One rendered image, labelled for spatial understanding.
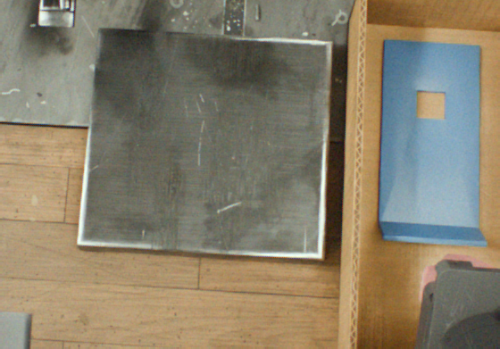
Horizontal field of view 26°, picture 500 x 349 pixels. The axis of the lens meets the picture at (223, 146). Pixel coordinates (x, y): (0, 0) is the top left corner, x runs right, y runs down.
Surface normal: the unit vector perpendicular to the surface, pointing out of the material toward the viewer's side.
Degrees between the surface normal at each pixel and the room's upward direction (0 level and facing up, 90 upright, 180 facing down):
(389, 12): 90
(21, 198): 0
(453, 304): 33
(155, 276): 0
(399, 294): 0
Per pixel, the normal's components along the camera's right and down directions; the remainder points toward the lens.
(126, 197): 0.00, -0.25
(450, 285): -0.02, 0.30
